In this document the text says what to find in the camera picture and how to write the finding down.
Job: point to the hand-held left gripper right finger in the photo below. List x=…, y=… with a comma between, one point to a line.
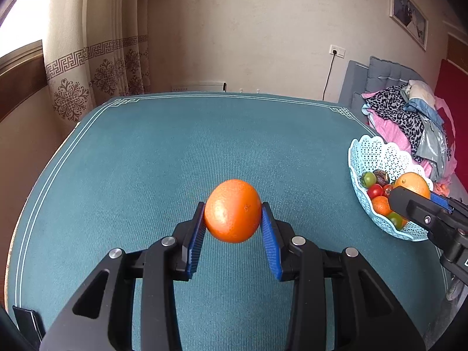
x=270, y=248

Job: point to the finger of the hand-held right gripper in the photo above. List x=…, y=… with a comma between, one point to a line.
x=440, y=199
x=406, y=204

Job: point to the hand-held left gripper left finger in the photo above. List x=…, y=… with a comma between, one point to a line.
x=193, y=248

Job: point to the green tomato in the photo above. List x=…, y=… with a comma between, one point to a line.
x=368, y=178
x=395, y=219

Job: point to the orange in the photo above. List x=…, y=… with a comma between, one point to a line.
x=413, y=184
x=404, y=223
x=233, y=210
x=381, y=206

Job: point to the red tomato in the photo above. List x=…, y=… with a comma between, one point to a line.
x=387, y=189
x=374, y=191

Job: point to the dark brown wrinkled fruit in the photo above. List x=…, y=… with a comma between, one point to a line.
x=382, y=178

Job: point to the light blue plastic lattice basket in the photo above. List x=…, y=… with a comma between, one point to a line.
x=380, y=153

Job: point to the silver grey cloth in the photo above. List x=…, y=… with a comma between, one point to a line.
x=433, y=142

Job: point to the pile of clothes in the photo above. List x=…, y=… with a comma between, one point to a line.
x=387, y=131

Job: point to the light blue cloth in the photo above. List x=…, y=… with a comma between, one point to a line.
x=427, y=111

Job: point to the leopard print cloth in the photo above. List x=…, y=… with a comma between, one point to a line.
x=391, y=106

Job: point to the teal tablecloth with white border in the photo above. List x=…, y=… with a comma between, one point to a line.
x=182, y=146

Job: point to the white cloth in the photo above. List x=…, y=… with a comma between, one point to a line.
x=420, y=89

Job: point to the grey sofa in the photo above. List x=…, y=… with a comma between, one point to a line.
x=351, y=84

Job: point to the grey cushion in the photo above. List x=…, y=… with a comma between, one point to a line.
x=384, y=73

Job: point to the white heater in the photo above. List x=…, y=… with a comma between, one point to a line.
x=199, y=87

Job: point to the black rectangular object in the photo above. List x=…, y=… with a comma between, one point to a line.
x=29, y=325

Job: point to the beige patterned curtain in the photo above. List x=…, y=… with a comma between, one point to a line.
x=102, y=44

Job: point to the window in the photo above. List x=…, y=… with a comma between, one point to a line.
x=22, y=14

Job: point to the red wall panel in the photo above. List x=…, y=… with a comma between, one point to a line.
x=451, y=84

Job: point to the white wall socket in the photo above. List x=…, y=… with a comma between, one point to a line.
x=337, y=51

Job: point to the framed wall picture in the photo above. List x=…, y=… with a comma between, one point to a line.
x=407, y=12

